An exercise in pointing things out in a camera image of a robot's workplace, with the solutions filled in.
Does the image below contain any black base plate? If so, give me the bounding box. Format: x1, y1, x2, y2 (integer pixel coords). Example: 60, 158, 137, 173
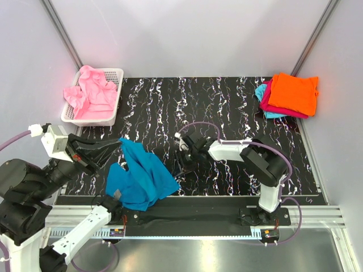
108, 196, 291, 237

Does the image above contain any pink t-shirt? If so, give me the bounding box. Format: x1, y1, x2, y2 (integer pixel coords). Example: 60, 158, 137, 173
63, 65, 117, 120

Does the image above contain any white plastic basket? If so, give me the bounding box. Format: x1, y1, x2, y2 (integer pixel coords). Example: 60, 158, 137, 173
61, 68, 124, 127

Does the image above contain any magenta folded t-shirt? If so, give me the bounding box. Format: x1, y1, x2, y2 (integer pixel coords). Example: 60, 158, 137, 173
260, 79, 308, 119

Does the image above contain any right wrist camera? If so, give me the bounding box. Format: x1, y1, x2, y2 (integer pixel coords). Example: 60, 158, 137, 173
174, 132, 189, 151

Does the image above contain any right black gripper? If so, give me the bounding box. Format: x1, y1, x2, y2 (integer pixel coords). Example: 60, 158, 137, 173
172, 148, 200, 178

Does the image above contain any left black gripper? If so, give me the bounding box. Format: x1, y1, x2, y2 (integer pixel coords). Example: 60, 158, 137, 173
32, 131, 124, 198

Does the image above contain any aluminium rail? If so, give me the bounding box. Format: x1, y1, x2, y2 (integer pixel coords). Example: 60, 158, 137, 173
42, 206, 345, 241

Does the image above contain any light blue folded t-shirt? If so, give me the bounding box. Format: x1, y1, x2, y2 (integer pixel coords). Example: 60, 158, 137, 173
255, 83, 285, 119

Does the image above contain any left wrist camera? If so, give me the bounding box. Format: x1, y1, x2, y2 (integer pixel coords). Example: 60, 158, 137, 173
28, 124, 71, 162

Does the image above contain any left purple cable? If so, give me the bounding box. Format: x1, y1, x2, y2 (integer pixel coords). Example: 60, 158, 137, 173
0, 130, 121, 272

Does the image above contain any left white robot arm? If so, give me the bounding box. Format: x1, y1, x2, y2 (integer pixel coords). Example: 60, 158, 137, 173
1, 134, 123, 271

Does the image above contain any orange folded t-shirt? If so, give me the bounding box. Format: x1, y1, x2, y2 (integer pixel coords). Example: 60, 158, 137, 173
268, 73, 319, 116

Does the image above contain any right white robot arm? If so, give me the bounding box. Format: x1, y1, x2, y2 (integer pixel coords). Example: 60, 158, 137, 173
172, 133, 292, 225

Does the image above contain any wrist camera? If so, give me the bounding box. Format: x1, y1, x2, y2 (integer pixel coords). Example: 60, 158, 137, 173
28, 124, 71, 162
174, 132, 189, 151

